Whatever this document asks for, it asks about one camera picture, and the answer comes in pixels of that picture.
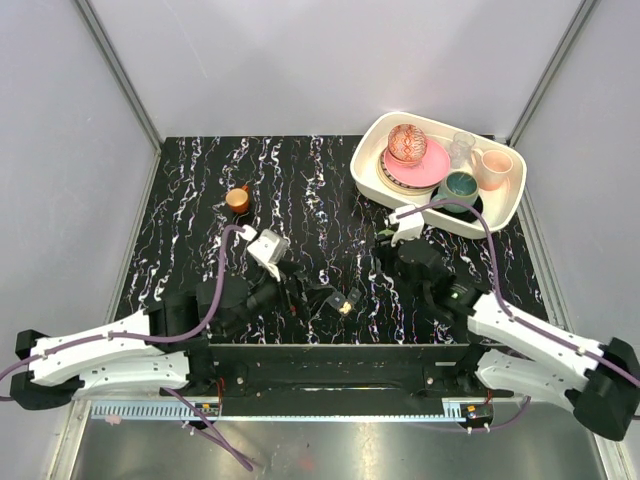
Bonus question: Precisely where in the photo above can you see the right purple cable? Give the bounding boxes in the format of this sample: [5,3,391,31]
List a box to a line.
[394,198,640,434]

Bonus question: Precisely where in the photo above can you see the clear weekly pill organizer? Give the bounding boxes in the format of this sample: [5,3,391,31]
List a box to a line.
[322,288,362,317]

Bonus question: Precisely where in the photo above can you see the clear glass cup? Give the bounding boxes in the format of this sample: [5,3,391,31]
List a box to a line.
[449,132,476,171]

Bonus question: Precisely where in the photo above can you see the patterned red bowl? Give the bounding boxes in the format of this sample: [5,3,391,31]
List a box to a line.
[387,124,428,166]

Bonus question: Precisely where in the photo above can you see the black saucer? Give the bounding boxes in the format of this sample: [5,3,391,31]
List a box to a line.
[439,191,486,224]

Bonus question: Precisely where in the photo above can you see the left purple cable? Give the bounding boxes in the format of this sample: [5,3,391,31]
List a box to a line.
[0,224,256,472]

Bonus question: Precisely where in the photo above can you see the cream striped plate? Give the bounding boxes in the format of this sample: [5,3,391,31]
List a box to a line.
[376,150,438,196]

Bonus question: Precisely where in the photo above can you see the pink plate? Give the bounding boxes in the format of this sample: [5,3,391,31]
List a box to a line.
[384,139,450,188]

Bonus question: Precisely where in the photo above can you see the teal ceramic mug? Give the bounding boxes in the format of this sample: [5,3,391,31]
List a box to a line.
[431,170,479,214]

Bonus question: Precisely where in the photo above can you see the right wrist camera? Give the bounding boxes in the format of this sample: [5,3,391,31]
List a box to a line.
[388,204,425,247]

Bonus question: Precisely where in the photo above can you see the yellow pills in organizer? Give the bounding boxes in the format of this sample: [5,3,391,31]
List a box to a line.
[338,301,353,316]

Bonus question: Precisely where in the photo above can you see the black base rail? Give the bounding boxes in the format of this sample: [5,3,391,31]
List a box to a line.
[177,344,490,398]

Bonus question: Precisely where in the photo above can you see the small orange cup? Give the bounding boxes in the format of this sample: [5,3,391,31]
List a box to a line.
[225,185,250,215]

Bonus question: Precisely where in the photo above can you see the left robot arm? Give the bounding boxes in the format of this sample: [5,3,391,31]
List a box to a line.
[2,263,332,411]

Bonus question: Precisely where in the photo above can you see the white rectangular tub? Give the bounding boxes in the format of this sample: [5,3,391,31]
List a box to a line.
[350,111,527,232]

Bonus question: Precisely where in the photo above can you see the purple cable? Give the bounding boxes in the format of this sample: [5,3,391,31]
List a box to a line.
[0,224,256,472]
[394,198,640,434]

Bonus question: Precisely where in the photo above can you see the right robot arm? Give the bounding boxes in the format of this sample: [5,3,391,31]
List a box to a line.
[374,230,639,441]

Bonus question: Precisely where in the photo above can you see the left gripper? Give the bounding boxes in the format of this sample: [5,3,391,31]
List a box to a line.
[219,259,335,339]

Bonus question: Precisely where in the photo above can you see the pink mug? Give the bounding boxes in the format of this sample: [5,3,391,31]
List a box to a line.
[472,148,514,191]

